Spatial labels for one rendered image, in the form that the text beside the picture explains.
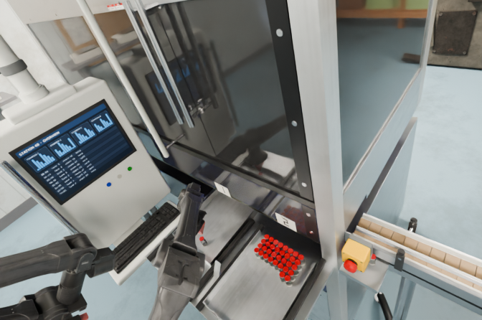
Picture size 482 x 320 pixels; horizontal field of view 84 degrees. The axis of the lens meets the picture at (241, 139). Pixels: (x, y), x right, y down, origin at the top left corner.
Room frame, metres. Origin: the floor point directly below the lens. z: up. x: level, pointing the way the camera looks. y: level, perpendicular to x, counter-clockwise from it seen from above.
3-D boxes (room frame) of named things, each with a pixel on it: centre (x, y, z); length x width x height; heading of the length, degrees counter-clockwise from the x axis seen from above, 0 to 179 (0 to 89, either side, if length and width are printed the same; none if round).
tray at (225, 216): (0.82, 0.22, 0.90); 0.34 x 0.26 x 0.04; 129
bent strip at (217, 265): (0.55, 0.28, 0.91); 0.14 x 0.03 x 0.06; 129
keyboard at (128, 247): (0.95, 0.63, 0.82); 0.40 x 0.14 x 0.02; 129
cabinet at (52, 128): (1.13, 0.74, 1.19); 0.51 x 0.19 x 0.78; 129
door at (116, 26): (1.03, 0.26, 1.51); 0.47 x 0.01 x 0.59; 39
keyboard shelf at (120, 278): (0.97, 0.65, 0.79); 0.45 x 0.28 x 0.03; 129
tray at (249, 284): (0.48, 0.09, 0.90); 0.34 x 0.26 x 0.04; 129
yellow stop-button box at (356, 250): (0.43, -0.25, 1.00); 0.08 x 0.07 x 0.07; 129
